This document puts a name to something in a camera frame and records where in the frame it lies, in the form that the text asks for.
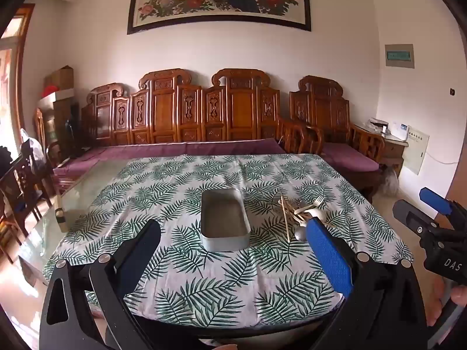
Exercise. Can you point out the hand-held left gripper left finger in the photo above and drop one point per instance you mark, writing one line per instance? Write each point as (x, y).
(140, 259)

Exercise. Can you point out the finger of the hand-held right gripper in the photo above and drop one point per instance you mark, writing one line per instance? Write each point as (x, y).
(410, 214)
(434, 198)

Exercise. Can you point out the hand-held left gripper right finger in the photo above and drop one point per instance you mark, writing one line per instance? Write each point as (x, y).
(328, 259)

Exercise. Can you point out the white plastic spoon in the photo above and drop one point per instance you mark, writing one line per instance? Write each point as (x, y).
(310, 212)

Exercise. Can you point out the white plastic fork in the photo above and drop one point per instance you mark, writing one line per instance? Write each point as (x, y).
(316, 201)

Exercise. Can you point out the grey metal tray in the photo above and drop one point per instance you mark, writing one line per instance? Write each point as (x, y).
(224, 222)

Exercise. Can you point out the person's right hand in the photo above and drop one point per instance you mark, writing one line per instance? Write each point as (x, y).
(436, 302)

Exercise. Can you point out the grey bag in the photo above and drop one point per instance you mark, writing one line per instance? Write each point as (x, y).
(389, 183)

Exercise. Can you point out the white panel board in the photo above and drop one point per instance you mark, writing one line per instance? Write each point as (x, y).
(416, 149)

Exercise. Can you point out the wooden side table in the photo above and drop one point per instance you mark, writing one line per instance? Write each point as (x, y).
(392, 151)

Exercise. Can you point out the white box with screen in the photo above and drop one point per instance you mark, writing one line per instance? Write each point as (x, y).
(400, 131)

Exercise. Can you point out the small purple seat cushion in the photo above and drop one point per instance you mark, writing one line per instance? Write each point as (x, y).
(346, 155)

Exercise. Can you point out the leaf print tablecloth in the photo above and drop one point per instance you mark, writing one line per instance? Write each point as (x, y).
(204, 175)

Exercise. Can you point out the long purple seat cushion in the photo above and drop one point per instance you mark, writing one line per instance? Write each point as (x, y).
(146, 153)

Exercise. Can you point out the carved wooden armchair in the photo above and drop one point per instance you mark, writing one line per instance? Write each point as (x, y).
(324, 109)

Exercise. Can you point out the dark wooden chair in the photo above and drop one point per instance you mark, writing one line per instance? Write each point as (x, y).
(22, 182)

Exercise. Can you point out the clear plastic bag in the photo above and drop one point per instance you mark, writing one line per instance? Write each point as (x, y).
(33, 146)

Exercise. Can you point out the carved wooden sofa bench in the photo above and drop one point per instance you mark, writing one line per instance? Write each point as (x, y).
(189, 109)

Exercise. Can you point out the cardboard box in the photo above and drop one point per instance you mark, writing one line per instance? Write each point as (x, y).
(60, 77)

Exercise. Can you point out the framed flower painting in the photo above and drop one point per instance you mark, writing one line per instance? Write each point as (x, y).
(219, 0)

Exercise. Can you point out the wall electrical box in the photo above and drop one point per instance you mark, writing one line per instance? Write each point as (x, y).
(399, 55)

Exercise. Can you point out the wooden window frame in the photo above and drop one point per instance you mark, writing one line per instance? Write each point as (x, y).
(20, 73)

